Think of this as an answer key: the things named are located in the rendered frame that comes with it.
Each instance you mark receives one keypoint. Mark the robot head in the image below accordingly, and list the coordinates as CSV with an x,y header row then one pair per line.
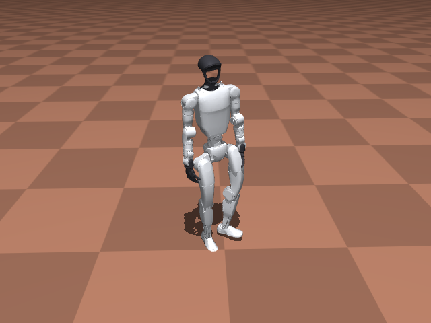
x,y
209,63

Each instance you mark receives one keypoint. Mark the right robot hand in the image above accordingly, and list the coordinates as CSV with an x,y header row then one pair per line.
x,y
190,172

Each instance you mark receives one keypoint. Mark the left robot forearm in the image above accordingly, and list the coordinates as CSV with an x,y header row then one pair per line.
x,y
239,135

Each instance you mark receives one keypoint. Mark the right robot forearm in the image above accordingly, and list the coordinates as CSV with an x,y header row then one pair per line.
x,y
187,148

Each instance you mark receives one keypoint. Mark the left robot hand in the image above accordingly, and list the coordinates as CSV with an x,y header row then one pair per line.
x,y
242,149

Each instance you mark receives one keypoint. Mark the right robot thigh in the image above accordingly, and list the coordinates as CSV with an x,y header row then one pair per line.
x,y
205,168

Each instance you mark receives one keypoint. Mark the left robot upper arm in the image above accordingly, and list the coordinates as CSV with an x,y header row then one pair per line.
x,y
236,117

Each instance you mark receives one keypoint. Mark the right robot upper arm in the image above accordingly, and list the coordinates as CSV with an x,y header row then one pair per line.
x,y
188,103

